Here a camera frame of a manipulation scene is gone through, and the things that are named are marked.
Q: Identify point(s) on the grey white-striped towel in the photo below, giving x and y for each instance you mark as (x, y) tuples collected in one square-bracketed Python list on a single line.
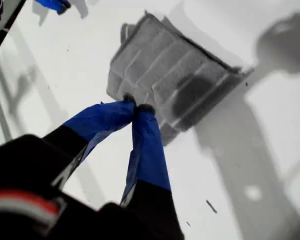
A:
[(152, 57)]

